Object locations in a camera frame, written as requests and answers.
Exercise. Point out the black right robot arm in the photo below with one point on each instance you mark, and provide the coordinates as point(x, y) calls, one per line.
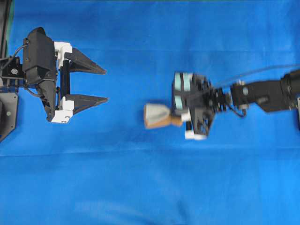
point(269, 95)

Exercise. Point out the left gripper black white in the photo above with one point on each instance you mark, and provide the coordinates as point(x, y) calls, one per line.
point(60, 105)

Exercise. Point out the blue table cloth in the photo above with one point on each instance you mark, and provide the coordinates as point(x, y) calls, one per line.
point(105, 168)

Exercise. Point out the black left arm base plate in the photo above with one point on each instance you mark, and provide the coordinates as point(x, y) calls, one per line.
point(8, 113)

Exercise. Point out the brown sponge with grey pad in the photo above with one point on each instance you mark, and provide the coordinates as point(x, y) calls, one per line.
point(158, 116)

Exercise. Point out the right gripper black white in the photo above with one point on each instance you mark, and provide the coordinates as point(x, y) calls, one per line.
point(203, 103)

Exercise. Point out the black aluminium table frame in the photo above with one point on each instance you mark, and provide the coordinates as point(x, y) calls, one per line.
point(5, 6)

